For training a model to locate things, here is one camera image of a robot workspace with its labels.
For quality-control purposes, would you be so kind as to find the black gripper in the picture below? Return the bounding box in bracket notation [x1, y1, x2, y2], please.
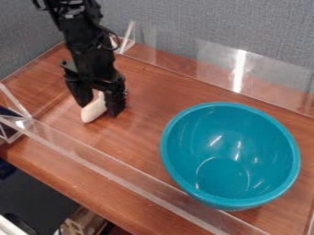
[60, 42, 127, 117]

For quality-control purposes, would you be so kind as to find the plush mushroom with brown cap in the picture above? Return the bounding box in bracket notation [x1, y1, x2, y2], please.
[82, 92, 107, 123]

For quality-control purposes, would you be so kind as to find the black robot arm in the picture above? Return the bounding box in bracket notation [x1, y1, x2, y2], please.
[32, 0, 127, 117]

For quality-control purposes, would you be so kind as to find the blue plastic bowl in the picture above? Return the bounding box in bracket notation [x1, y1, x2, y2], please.
[159, 102, 301, 211]

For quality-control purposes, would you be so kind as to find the clear acrylic barrier left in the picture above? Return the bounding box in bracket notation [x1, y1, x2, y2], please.
[0, 43, 70, 91]

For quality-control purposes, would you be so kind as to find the clear acrylic barrier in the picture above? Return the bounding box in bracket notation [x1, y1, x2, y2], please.
[125, 39, 314, 118]
[3, 119, 270, 235]
[0, 43, 70, 91]

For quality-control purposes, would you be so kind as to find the clear acrylic barrier front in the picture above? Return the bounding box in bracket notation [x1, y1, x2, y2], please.
[3, 119, 270, 235]

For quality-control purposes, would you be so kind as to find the clear acrylic barrier back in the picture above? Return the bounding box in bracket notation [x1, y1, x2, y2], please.
[125, 39, 314, 118]

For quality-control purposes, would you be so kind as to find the light wooden object below table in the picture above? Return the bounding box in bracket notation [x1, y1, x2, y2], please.
[54, 207, 110, 235]

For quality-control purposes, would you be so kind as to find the clear acrylic corner bracket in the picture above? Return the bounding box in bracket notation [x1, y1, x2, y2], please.
[111, 21, 135, 54]

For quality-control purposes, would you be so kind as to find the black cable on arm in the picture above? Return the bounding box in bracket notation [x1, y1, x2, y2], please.
[98, 26, 122, 51]

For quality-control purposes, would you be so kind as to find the clear acrylic bracket left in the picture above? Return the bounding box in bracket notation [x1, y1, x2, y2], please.
[0, 83, 32, 144]

